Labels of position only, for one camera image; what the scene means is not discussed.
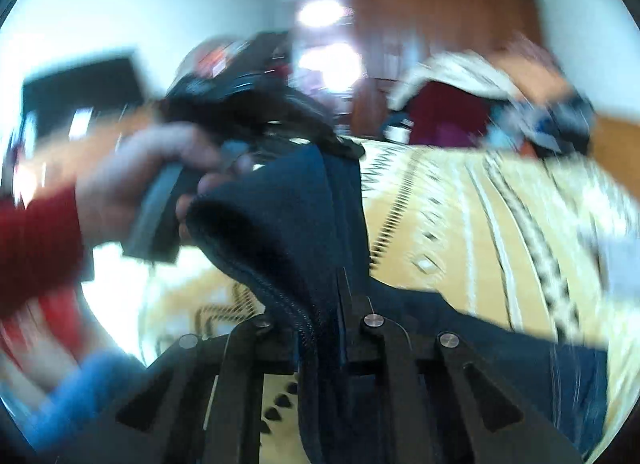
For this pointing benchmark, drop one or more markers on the maroon garment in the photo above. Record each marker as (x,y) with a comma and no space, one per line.
(450,114)

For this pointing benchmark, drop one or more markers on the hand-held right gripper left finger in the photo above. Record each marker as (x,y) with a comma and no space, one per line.
(250,359)

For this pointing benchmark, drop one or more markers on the black screen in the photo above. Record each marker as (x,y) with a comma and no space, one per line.
(85,94)

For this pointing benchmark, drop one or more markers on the person's left hand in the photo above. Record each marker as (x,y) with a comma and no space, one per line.
(130,174)

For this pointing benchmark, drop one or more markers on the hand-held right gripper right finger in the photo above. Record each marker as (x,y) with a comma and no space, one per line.
(385,359)

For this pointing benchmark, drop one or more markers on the wooden headboard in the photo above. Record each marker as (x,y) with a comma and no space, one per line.
(617,141)

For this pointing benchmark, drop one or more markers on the dark blue pants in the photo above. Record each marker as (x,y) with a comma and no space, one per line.
(350,264)

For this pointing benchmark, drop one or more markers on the wooden wardrobe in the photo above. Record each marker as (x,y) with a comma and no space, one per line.
(440,19)

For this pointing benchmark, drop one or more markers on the blue cloth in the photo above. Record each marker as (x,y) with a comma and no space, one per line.
(85,394)

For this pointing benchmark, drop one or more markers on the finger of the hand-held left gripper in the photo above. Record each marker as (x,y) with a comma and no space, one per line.
(340,144)

